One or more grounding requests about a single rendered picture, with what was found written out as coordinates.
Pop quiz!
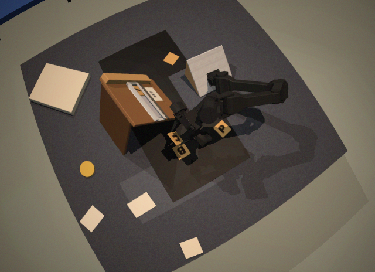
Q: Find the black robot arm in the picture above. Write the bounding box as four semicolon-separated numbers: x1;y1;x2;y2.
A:
179;69;288;132

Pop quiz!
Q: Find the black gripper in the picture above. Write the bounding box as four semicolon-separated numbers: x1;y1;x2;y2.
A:
169;102;212;146

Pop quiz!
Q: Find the grey paper ticket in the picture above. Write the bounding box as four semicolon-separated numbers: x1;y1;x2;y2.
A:
144;87;163;101

